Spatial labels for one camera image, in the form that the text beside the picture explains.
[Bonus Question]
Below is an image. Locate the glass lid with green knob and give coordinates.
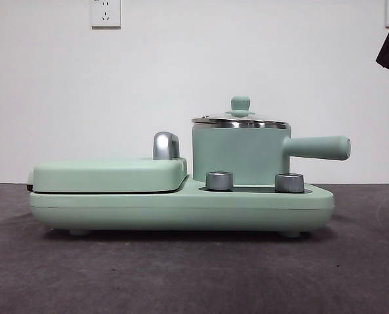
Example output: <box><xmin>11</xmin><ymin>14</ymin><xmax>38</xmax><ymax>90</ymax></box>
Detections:
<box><xmin>191</xmin><ymin>95</ymin><xmax>290</xmax><ymax>129</ymax></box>

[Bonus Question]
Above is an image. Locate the mint green steamer pot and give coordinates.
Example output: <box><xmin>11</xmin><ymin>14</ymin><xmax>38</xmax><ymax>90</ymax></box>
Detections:
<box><xmin>191</xmin><ymin>120</ymin><xmax>352</xmax><ymax>184</ymax></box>

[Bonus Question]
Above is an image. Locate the silver control knob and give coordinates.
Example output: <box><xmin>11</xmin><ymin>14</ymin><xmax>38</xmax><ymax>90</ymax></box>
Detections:
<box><xmin>205</xmin><ymin>170</ymin><xmax>233</xmax><ymax>191</ymax></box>
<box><xmin>274</xmin><ymin>172</ymin><xmax>304</xmax><ymax>193</ymax></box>

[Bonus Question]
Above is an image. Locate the mint green breakfast machine base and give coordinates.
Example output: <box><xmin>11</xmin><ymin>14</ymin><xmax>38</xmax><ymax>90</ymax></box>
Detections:
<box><xmin>29</xmin><ymin>174</ymin><xmax>335</xmax><ymax>237</ymax></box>

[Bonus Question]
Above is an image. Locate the mint green griddle cover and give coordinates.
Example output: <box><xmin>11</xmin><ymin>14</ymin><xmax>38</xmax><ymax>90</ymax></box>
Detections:
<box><xmin>27</xmin><ymin>156</ymin><xmax>188</xmax><ymax>194</ymax></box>

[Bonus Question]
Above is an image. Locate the chrome griddle cover handle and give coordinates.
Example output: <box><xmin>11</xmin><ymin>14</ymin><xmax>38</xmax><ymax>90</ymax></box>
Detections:
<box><xmin>152</xmin><ymin>131</ymin><xmax>181</xmax><ymax>161</ymax></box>

